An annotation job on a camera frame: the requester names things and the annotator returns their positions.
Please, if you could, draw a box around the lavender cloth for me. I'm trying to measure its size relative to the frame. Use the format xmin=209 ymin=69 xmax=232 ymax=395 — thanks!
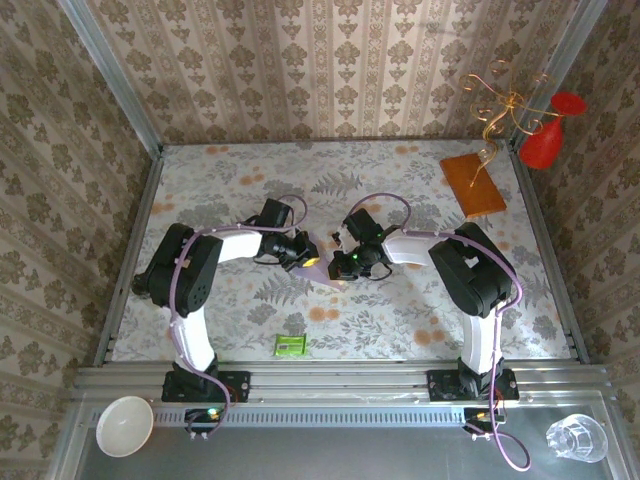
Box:
xmin=293 ymin=233 xmax=347 ymax=294

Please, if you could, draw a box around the floral table cloth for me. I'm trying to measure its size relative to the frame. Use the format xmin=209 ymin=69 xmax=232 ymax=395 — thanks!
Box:
xmin=109 ymin=141 xmax=574 ymax=362

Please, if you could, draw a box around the green snack packet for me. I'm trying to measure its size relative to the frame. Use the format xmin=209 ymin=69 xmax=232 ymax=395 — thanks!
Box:
xmin=273 ymin=334 xmax=308 ymax=358

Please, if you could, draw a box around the brown wooden board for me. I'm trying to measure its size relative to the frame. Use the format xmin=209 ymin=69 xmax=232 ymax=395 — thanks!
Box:
xmin=439 ymin=153 xmax=508 ymax=219

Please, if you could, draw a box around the red wine glass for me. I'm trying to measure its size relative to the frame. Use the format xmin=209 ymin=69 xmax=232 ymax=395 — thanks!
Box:
xmin=518 ymin=91 xmax=589 ymax=171

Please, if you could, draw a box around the white bowl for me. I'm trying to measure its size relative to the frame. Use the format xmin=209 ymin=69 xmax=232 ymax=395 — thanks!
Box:
xmin=95 ymin=396 xmax=155 ymax=458

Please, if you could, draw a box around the clear glass tumbler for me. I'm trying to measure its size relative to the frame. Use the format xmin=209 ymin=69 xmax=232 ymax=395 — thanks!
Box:
xmin=545 ymin=413 xmax=609 ymax=465

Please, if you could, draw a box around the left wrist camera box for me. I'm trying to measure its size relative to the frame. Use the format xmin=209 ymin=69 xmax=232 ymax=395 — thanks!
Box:
xmin=249 ymin=198 xmax=294 ymax=232

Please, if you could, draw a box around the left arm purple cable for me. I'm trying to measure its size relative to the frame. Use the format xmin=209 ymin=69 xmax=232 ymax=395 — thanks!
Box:
xmin=169 ymin=194 xmax=309 ymax=436

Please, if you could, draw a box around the aluminium front rail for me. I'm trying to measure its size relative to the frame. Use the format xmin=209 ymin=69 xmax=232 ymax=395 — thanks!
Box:
xmin=69 ymin=360 xmax=614 ymax=404

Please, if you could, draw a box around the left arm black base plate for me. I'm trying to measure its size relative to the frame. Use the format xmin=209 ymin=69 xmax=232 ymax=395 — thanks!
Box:
xmin=161 ymin=369 xmax=251 ymax=404

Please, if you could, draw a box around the slotted cable duct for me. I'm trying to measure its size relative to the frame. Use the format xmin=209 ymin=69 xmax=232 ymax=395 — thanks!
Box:
xmin=149 ymin=405 xmax=469 ymax=428

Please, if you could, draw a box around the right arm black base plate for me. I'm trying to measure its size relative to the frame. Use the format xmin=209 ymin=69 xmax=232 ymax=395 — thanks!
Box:
xmin=427 ymin=368 xmax=520 ymax=402

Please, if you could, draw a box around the aluminium side rail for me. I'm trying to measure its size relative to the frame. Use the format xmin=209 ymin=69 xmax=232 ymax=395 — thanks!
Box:
xmin=508 ymin=142 xmax=592 ymax=365
xmin=94 ymin=148 xmax=165 ymax=365

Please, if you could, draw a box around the gold wire ornament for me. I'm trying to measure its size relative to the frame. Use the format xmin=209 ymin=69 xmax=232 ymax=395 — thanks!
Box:
xmin=458 ymin=59 xmax=554 ymax=189

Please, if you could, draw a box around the aluminium frame post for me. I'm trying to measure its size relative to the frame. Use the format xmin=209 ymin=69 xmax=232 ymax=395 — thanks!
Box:
xmin=57 ymin=0 xmax=165 ymax=156
xmin=509 ymin=0 xmax=609 ymax=147

